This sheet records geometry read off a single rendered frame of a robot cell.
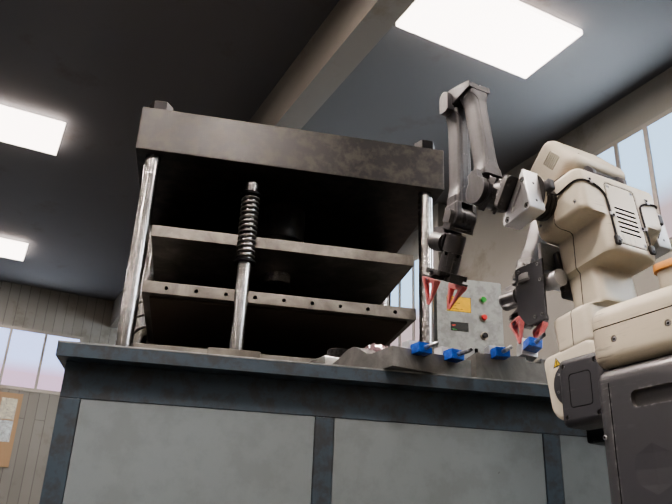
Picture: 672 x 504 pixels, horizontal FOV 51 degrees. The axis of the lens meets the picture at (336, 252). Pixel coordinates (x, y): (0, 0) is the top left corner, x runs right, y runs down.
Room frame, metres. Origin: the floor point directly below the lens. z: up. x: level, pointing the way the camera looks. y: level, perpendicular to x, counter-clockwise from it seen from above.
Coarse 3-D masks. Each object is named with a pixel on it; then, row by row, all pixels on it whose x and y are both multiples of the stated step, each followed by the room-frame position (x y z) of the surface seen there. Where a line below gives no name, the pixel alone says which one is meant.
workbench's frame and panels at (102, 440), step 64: (64, 384) 1.75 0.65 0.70; (128, 384) 1.78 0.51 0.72; (192, 384) 1.81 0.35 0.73; (256, 384) 1.84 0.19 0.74; (320, 384) 1.87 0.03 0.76; (384, 384) 1.86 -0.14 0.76; (448, 384) 1.88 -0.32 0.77; (512, 384) 1.92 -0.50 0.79; (64, 448) 1.75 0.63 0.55; (128, 448) 1.78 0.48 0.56; (192, 448) 1.81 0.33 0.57; (256, 448) 1.84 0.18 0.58; (320, 448) 1.87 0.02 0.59; (384, 448) 1.90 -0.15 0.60; (448, 448) 1.94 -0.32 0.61; (512, 448) 1.97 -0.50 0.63; (576, 448) 2.01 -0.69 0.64
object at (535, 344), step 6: (540, 336) 1.94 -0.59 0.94; (522, 342) 2.02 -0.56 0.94; (528, 342) 1.98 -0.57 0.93; (534, 342) 1.98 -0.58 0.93; (540, 342) 1.99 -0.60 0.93; (522, 348) 2.02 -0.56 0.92; (528, 348) 2.00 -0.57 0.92; (534, 348) 2.00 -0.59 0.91; (540, 348) 1.99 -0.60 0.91; (522, 354) 2.02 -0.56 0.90; (528, 354) 2.02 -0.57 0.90; (534, 354) 2.02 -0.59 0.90; (528, 360) 2.05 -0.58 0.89
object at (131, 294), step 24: (144, 168) 2.51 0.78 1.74; (144, 192) 2.50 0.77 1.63; (144, 216) 2.50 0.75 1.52; (144, 240) 2.51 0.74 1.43; (432, 264) 2.74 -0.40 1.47; (120, 312) 2.51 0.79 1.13; (432, 312) 2.73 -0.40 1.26; (120, 336) 2.50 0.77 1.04; (144, 336) 3.18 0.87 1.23; (432, 336) 2.73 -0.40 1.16
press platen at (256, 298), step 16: (144, 288) 2.58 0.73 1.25; (160, 288) 2.59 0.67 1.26; (176, 288) 2.60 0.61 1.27; (192, 288) 2.61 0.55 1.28; (208, 288) 2.62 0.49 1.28; (224, 288) 2.64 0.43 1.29; (144, 304) 2.73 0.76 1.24; (256, 304) 2.67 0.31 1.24; (272, 304) 2.67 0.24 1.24; (288, 304) 2.68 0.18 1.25; (304, 304) 2.70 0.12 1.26; (320, 304) 2.71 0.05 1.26; (336, 304) 2.72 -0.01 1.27; (352, 304) 2.73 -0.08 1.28; (368, 304) 2.75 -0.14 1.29; (400, 320) 2.80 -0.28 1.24
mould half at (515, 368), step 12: (480, 360) 1.98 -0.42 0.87; (492, 360) 1.98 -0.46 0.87; (504, 360) 1.99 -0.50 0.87; (516, 360) 2.00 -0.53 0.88; (480, 372) 1.97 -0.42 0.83; (492, 372) 1.98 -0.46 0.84; (504, 372) 1.99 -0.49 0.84; (516, 372) 2.00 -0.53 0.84; (528, 372) 2.00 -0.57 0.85; (540, 372) 2.01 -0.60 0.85
